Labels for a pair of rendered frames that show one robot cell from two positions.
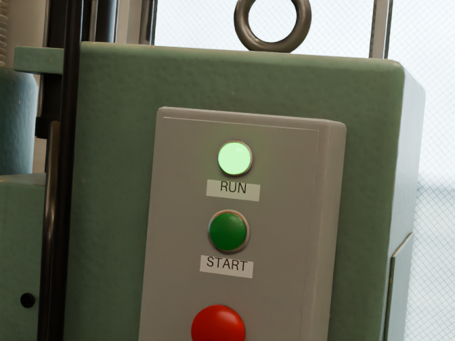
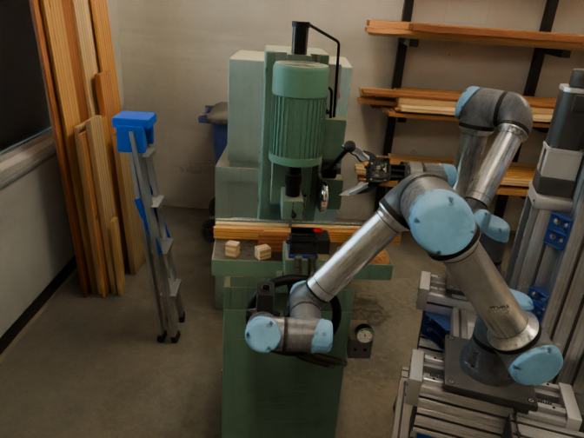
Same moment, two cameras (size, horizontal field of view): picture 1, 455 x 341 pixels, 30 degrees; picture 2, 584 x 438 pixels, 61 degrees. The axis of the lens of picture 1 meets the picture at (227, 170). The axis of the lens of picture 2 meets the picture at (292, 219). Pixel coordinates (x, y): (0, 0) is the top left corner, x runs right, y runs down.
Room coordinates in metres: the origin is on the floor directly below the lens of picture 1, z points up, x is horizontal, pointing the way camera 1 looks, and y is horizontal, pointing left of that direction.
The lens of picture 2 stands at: (1.30, 1.74, 1.68)
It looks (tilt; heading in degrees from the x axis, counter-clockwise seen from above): 24 degrees down; 248
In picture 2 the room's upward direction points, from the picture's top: 4 degrees clockwise
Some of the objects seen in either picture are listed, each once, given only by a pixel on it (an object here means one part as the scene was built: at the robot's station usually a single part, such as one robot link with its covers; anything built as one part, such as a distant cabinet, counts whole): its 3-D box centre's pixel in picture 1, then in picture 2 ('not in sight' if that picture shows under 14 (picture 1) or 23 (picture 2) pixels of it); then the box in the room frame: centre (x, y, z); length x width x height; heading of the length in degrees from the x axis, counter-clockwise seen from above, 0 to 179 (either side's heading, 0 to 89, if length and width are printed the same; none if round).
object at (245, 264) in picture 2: not in sight; (301, 262); (0.71, 0.37, 0.87); 0.61 x 0.30 x 0.06; 164
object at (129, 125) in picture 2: not in sight; (152, 231); (1.12, -0.58, 0.58); 0.27 x 0.25 x 1.16; 161
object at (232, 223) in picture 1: (227, 231); not in sight; (0.46, 0.00, 1.42); 0.02 x 0.01 x 0.02; 74
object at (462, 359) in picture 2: not in sight; (492, 352); (0.39, 0.94, 0.87); 0.15 x 0.15 x 0.10
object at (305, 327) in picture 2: not in sight; (307, 330); (0.90, 0.89, 0.99); 0.11 x 0.11 x 0.08; 71
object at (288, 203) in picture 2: not in sight; (291, 204); (0.71, 0.24, 1.03); 0.14 x 0.07 x 0.09; 74
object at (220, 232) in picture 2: not in sight; (308, 235); (0.65, 0.27, 0.92); 0.67 x 0.02 x 0.04; 164
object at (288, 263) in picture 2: not in sight; (305, 262); (0.73, 0.45, 0.92); 0.15 x 0.13 x 0.09; 164
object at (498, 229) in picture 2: not in sight; (487, 235); (0.10, 0.54, 0.98); 0.13 x 0.12 x 0.14; 118
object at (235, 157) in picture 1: (233, 158); not in sight; (0.46, 0.00, 1.46); 0.02 x 0.01 x 0.02; 74
